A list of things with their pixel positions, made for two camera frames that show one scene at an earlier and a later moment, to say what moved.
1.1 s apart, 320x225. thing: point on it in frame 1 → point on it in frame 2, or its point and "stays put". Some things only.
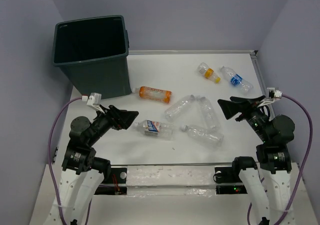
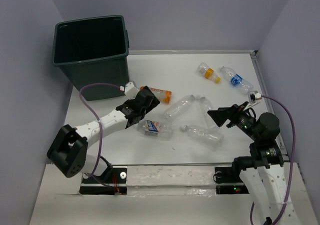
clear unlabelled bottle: (173, 112) stays put
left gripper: (119, 118) → (153, 103)
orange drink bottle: (151, 93) stays put
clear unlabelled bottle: (208, 116) stays put
